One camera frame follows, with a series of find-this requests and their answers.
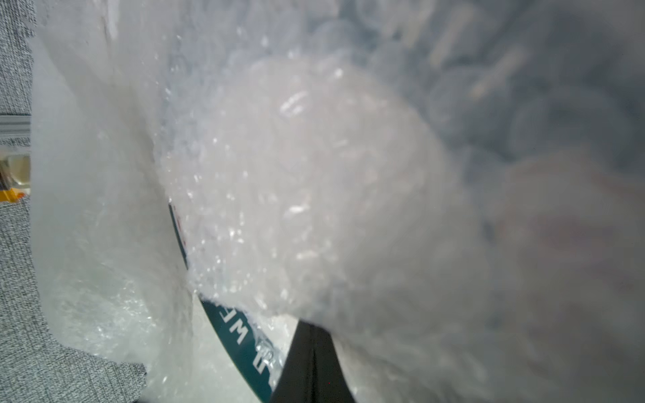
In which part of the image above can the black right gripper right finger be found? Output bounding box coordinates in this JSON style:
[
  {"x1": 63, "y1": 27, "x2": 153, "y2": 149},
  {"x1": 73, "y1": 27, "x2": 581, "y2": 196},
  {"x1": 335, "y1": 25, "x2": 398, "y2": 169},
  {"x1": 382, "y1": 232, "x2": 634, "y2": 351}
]
[{"x1": 312, "y1": 327, "x2": 354, "y2": 403}]

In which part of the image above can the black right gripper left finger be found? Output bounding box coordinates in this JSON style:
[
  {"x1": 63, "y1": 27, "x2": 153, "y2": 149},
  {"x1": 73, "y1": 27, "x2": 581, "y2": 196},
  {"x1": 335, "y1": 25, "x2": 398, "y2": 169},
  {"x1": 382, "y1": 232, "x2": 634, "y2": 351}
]
[{"x1": 270, "y1": 322, "x2": 315, "y2": 403}]

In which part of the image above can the teal rimmed plate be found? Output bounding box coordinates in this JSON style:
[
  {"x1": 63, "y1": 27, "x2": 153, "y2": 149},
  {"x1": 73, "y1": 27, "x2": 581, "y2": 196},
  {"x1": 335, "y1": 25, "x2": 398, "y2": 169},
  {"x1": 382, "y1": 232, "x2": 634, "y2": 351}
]
[{"x1": 168, "y1": 200, "x2": 298, "y2": 403}]

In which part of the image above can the clear bubble wrap sheet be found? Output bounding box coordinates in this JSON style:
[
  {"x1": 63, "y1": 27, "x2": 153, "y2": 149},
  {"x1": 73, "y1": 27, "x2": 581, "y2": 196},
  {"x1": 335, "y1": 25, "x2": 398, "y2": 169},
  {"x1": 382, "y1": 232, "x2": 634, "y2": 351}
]
[{"x1": 31, "y1": 1, "x2": 644, "y2": 402}]

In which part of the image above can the orange lidded cup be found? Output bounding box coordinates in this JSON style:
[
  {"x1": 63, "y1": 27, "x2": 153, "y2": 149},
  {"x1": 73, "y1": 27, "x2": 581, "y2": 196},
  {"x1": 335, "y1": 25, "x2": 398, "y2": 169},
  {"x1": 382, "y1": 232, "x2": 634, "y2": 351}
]
[{"x1": 0, "y1": 188, "x2": 30, "y2": 203}]

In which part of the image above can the black capped spice jar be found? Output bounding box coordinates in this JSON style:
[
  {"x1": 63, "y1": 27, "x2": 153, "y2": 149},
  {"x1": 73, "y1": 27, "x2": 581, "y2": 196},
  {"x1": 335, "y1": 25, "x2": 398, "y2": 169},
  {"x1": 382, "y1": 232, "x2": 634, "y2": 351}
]
[{"x1": 1, "y1": 154, "x2": 31, "y2": 189}]

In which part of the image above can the aluminium cage frame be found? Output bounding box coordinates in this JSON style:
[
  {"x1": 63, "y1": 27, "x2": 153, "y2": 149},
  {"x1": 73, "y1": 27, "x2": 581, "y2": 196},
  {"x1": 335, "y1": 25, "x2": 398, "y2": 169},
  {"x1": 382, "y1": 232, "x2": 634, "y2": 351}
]
[{"x1": 0, "y1": 115, "x2": 31, "y2": 149}]

